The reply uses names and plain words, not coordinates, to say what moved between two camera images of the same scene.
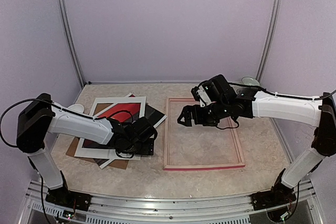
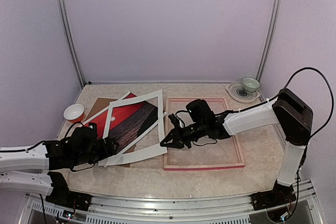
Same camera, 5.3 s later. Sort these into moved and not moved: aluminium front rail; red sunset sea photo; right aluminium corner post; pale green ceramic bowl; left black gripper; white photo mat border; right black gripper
Moved: left black gripper; red sunset sea photo; white photo mat border; right black gripper
Not moved: pale green ceramic bowl; aluminium front rail; right aluminium corner post
